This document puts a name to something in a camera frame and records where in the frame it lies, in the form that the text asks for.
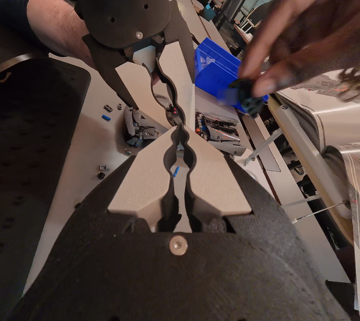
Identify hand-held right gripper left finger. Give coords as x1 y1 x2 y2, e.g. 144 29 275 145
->
108 125 182 233

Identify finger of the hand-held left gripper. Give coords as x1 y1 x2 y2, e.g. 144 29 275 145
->
155 42 196 131
115 61 175 131

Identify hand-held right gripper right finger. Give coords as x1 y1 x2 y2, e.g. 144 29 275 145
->
179 124 252 233

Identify grey lego car model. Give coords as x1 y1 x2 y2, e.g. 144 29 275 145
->
123 93 248 157

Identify thick lego instruction booklet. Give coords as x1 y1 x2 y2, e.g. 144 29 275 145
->
276 69 360 245

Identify person's left forearm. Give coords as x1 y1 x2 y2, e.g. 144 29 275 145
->
0 0 97 70

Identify scattered loose lego pieces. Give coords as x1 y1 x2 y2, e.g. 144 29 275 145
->
97 103 180 181

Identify blue plastic bin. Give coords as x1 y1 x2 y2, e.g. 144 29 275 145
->
194 37 270 116

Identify teal box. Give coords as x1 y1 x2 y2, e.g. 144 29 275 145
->
200 4 216 22

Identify small black brick piece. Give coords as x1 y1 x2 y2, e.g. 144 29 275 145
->
228 78 268 118

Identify white booklet stand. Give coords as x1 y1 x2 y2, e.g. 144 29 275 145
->
235 100 355 224

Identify black perforated mat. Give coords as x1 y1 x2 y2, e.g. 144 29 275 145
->
0 55 92 303

